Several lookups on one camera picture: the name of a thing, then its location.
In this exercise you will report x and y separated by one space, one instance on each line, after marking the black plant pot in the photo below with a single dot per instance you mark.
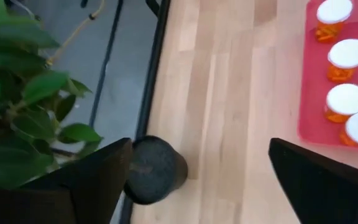
157 171

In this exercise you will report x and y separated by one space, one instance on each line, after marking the pink plastic basket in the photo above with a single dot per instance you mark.
312 93

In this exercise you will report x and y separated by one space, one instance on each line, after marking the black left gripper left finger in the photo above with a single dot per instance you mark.
73 189

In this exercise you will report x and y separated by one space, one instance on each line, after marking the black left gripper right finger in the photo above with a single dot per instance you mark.
328 186

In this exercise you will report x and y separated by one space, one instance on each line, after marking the green leafy plant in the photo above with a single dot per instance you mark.
17 109

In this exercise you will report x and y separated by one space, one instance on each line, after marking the black aluminium table frame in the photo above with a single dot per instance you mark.
155 62

